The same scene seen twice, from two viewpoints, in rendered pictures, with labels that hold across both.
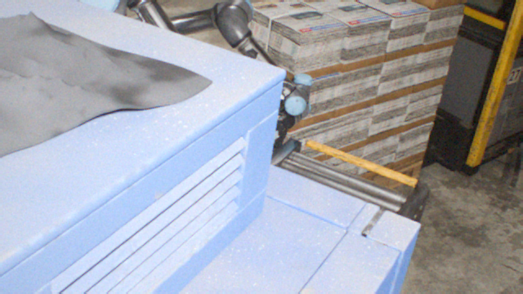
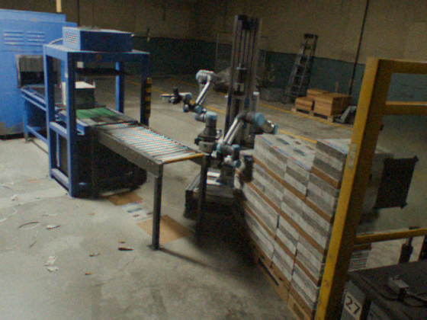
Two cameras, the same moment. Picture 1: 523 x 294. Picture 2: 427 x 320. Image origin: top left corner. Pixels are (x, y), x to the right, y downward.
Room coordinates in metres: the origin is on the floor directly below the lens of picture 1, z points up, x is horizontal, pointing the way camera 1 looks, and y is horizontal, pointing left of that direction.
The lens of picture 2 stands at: (3.70, -3.24, 1.94)
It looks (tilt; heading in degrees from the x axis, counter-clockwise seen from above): 18 degrees down; 113
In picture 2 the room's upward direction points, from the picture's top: 5 degrees clockwise
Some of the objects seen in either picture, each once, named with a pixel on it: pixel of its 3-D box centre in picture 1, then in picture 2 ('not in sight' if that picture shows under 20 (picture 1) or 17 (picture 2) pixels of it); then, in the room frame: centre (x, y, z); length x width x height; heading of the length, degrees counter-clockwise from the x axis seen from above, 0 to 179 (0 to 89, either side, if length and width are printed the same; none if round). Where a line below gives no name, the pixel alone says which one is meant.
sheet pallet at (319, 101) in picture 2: not in sight; (322, 104); (2.17, 6.67, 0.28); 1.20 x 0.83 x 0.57; 156
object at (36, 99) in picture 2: not in sight; (61, 100); (-0.38, 0.82, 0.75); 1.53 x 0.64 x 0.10; 156
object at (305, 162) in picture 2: (384, 1); (319, 162); (3.32, -0.48, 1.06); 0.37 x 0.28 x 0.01; 46
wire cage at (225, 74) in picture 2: not in sight; (239, 65); (-0.47, 7.63, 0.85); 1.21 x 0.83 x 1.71; 156
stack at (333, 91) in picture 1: (300, 135); (278, 216); (3.03, -0.17, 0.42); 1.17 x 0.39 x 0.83; 135
